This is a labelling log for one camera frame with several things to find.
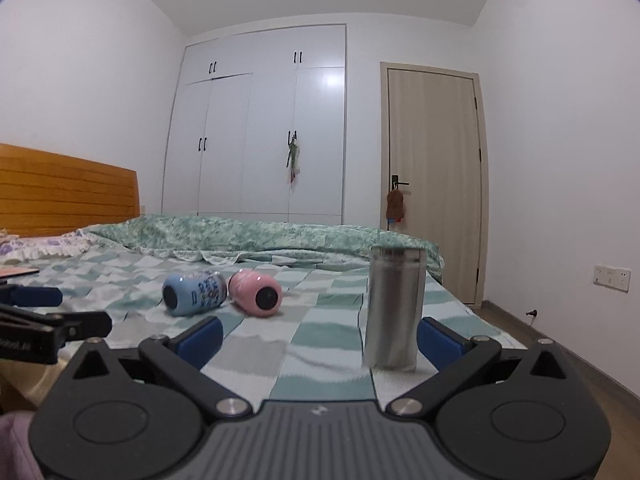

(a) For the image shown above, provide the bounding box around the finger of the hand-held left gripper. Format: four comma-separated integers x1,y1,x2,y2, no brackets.
0,303,114,366
0,284,64,309

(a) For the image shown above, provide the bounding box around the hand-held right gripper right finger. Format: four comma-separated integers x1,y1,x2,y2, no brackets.
385,316,576,418

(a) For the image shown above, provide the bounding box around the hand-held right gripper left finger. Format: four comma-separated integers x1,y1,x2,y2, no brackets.
70,316,253,421

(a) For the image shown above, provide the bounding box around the blue bottle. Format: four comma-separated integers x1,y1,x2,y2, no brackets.
161,270,230,317

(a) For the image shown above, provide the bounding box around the pink bottle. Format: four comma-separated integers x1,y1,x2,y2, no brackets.
227,268,284,318

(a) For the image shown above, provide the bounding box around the silver steel cup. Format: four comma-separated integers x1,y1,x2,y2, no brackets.
361,245,427,373

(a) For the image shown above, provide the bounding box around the purple floral pillow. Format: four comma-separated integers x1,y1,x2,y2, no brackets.
0,230,101,266

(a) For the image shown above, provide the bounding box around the beige bed base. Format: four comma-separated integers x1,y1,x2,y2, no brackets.
0,355,76,413

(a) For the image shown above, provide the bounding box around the orange wooden headboard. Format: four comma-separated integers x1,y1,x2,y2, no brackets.
0,143,140,238

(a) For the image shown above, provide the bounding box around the checkered bed sheet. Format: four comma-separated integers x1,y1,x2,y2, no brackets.
0,247,528,402

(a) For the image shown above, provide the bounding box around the green floral quilt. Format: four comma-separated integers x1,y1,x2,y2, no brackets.
80,214,446,283

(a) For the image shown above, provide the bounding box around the pink clothing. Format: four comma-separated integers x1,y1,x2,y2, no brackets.
0,412,47,480

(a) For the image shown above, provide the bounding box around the brown plush toy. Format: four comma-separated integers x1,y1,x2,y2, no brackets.
385,190,407,231

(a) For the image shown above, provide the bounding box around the light wooden door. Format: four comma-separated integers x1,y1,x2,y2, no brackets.
380,61,490,306

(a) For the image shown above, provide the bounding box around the green hanging ornament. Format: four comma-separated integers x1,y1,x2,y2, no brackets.
286,132,304,186

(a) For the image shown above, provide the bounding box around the white wardrobe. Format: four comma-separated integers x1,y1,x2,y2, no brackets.
161,23,347,226

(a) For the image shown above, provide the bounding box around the white wall socket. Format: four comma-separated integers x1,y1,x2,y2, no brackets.
593,265,632,292

